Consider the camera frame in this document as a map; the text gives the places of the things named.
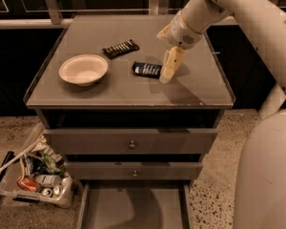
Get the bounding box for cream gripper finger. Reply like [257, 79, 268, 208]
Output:
[159, 46, 186, 84]
[156, 25, 169, 41]

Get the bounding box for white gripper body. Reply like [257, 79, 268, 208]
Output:
[167, 11, 202, 50]

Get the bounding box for blue rxbar blueberry bar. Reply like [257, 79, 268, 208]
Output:
[132, 62, 162, 78]

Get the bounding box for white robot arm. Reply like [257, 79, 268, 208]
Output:
[157, 0, 286, 229]

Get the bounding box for grey drawer cabinet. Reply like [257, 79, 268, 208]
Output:
[23, 13, 236, 181]

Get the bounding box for grey top drawer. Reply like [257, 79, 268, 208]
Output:
[44, 129, 217, 155]

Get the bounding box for grey middle drawer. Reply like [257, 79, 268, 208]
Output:
[65, 162, 202, 180]

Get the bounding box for grey open bottom drawer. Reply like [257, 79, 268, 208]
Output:
[76, 180, 193, 229]

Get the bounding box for white paper bowl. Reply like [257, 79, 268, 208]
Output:
[58, 54, 108, 87]

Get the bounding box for white diagonal pole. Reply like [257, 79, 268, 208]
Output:
[258, 83, 286, 119]

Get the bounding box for white stick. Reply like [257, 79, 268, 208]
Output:
[0, 139, 39, 173]

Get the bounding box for clear plastic storage bin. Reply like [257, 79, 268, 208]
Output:
[0, 124, 73, 208]

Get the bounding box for silver can top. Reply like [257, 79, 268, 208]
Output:
[41, 188, 53, 198]

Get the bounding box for red soda can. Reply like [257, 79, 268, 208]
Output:
[17, 177, 39, 192]

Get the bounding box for metal window railing frame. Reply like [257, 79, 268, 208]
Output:
[0, 0, 286, 31]

